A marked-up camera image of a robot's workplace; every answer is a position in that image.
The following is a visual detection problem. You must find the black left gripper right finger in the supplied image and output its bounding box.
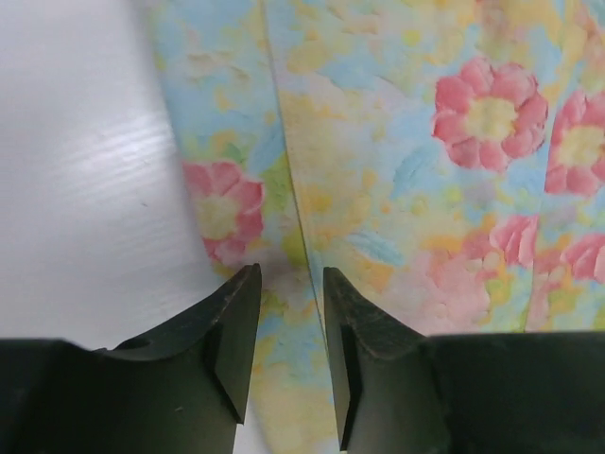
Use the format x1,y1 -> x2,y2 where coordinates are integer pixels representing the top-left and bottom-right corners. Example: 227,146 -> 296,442
323,268 -> 604,453

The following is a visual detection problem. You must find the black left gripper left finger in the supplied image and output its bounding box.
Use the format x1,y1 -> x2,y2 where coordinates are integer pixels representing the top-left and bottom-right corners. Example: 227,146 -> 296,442
1,265 -> 262,453

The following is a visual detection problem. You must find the pastel floral skirt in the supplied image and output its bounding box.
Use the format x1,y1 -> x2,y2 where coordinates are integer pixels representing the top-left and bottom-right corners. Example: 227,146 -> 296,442
147,1 -> 604,453

